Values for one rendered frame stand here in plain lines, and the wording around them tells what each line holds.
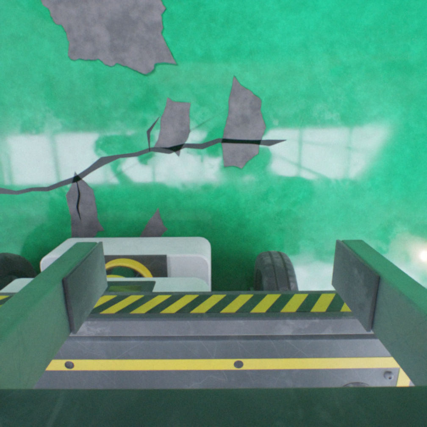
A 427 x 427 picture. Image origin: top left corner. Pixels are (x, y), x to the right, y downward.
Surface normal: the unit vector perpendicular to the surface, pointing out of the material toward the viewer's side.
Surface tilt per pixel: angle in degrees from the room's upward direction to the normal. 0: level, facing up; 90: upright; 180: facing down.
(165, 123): 0
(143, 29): 0
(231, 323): 0
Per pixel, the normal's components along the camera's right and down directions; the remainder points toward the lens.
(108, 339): 0.00, -0.49
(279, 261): -0.01, -0.88
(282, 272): 0.00, -0.73
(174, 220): 0.00, 0.27
